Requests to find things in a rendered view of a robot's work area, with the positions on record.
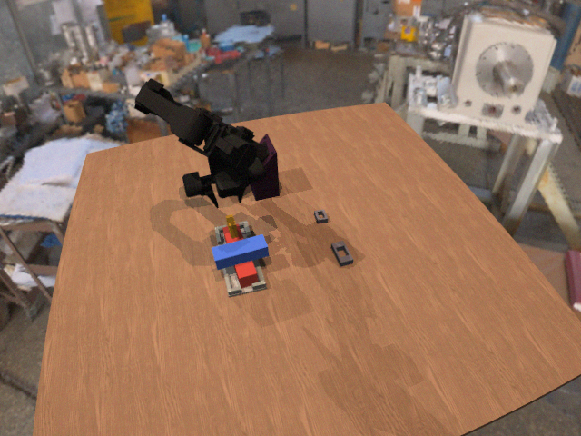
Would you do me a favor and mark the red rectangular block with two sockets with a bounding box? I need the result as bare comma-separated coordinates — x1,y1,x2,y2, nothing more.
222,224,258,289

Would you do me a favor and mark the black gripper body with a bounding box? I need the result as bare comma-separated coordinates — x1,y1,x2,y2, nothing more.
182,156,266,198

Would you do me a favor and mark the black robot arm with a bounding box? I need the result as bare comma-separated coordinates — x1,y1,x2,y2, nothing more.
135,78,269,198

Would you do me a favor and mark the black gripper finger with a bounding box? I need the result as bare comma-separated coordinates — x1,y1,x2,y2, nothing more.
237,179,253,203
201,185,219,208

